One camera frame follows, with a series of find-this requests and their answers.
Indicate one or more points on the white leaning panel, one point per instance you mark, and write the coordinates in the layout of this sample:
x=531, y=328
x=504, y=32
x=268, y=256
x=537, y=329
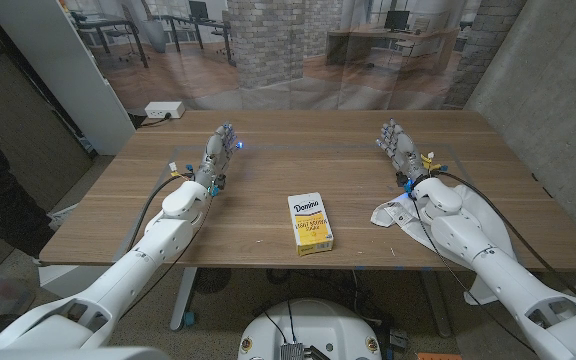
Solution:
x=68, y=70

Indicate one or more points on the white power strip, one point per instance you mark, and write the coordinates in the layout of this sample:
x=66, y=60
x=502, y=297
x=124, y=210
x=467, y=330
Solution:
x=164, y=109

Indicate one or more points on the orange flat item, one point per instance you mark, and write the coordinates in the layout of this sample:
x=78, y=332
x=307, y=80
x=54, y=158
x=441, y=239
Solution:
x=438, y=356

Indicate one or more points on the white table leg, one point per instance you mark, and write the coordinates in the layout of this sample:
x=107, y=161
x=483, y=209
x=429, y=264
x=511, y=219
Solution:
x=184, y=300

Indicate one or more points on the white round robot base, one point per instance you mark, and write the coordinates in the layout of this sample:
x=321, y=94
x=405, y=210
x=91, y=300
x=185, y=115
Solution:
x=313, y=325

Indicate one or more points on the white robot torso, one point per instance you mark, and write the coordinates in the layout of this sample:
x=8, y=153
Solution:
x=68, y=354

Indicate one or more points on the grey table leg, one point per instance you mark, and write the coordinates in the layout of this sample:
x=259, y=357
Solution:
x=437, y=305

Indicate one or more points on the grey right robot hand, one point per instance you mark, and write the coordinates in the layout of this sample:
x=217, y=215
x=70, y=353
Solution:
x=402, y=147

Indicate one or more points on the white towel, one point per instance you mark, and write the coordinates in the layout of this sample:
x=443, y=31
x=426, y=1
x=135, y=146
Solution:
x=395, y=214

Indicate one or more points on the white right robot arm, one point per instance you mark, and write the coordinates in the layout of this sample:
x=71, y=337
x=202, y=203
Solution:
x=493, y=260

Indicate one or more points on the yellow white sugar box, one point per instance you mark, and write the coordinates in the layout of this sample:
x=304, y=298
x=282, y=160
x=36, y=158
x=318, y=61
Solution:
x=311, y=223

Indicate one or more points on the printed office backdrop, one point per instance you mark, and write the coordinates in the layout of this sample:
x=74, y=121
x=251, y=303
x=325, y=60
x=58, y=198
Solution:
x=278, y=55

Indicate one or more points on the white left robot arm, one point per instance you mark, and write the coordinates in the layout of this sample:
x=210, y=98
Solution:
x=133, y=260

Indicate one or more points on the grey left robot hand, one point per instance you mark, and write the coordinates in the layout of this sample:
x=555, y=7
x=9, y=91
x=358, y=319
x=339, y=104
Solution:
x=214, y=150

